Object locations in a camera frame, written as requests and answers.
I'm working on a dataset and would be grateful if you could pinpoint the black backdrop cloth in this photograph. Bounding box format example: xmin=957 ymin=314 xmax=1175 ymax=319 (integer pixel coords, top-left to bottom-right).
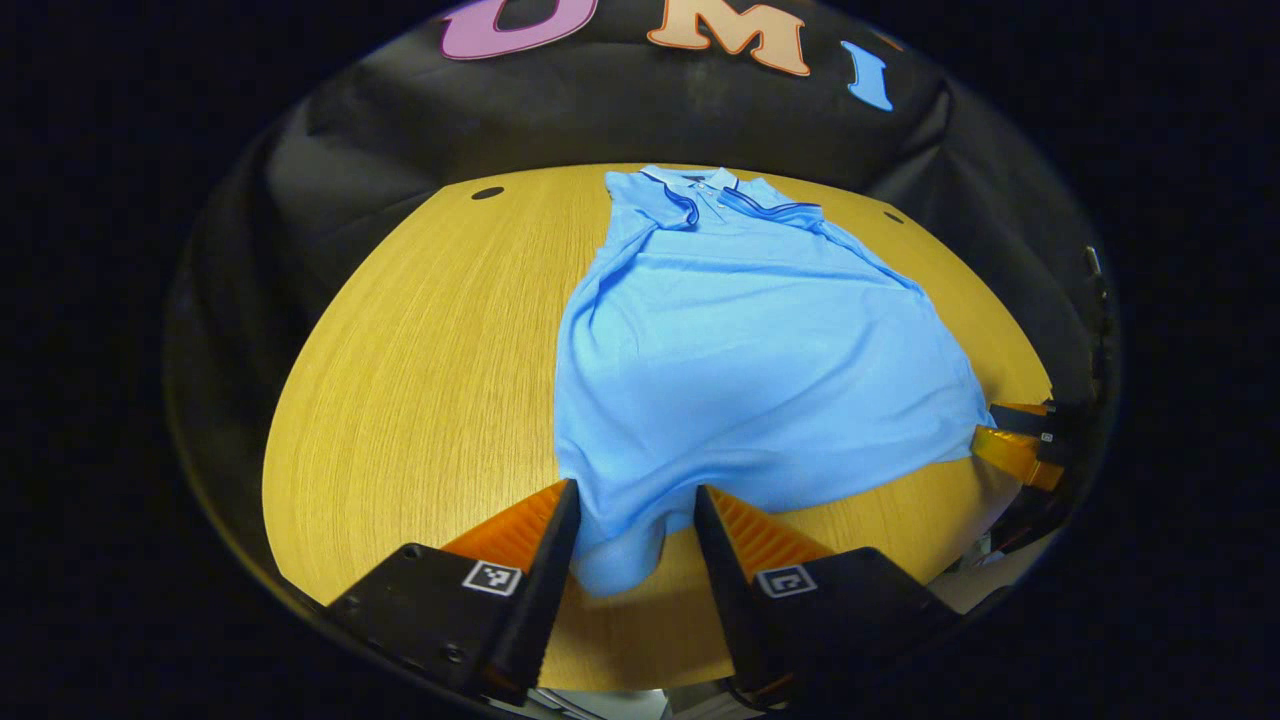
xmin=165 ymin=0 xmax=1121 ymax=591

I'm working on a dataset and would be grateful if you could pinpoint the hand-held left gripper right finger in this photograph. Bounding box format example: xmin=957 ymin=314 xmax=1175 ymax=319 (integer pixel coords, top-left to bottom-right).
xmin=693 ymin=484 xmax=963 ymax=706

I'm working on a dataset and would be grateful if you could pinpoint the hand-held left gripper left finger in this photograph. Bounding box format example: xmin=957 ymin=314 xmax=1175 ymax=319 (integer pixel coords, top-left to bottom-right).
xmin=326 ymin=478 xmax=583 ymax=706

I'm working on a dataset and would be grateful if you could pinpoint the light blue T-shirt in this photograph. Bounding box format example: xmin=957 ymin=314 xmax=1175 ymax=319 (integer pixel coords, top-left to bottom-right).
xmin=552 ymin=165 xmax=996 ymax=599

